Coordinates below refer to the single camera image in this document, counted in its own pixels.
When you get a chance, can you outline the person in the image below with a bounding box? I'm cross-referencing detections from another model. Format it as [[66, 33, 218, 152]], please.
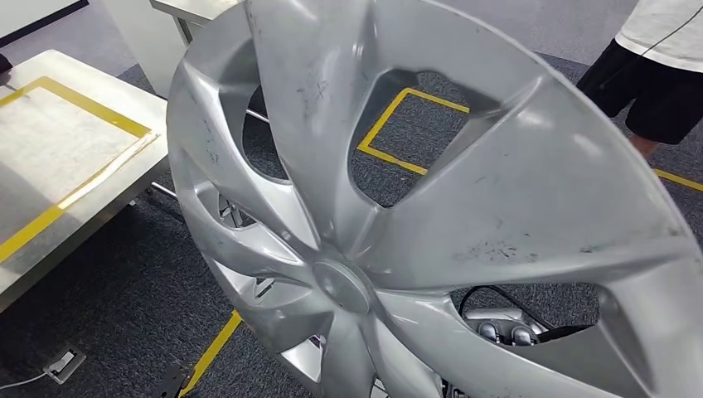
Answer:
[[576, 0, 703, 160]]

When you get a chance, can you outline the black camera bracket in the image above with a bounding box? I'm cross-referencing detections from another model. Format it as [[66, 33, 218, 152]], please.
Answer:
[[538, 325, 594, 344], [153, 359, 193, 398]]

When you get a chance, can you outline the white floor socket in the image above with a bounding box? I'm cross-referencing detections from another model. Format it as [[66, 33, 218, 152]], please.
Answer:
[[42, 344, 87, 386]]

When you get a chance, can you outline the white cabinet panel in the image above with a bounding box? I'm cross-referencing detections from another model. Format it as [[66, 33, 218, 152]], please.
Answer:
[[101, 0, 191, 101]]

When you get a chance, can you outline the black right camera bracket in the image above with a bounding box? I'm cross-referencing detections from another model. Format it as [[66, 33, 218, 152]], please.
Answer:
[[538, 325, 594, 344]]

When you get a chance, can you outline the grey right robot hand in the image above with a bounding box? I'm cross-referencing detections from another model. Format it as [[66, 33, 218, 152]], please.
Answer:
[[474, 320, 542, 347]]

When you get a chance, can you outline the black left camera bracket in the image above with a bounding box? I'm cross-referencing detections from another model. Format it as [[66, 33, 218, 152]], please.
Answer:
[[153, 359, 193, 398]]

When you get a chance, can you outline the steel workbench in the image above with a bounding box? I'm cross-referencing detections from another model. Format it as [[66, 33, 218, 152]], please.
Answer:
[[0, 49, 180, 315], [149, 0, 245, 48]]

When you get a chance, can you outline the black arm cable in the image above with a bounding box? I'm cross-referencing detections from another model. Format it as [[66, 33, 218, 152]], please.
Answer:
[[458, 285, 555, 331]]

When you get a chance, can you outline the silver plastic wheel cover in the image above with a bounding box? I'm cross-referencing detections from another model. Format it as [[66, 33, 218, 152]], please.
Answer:
[[166, 0, 703, 398]]

